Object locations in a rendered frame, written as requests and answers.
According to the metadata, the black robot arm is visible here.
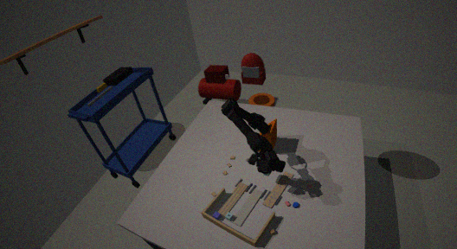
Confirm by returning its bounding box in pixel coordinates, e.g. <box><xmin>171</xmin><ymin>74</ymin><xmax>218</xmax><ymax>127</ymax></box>
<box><xmin>221</xmin><ymin>98</ymin><xmax>280</xmax><ymax>174</ymax></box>

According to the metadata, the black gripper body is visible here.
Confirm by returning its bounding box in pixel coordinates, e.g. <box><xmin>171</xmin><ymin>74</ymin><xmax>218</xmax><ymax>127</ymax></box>
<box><xmin>249</xmin><ymin>153</ymin><xmax>286</xmax><ymax>172</ymax></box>

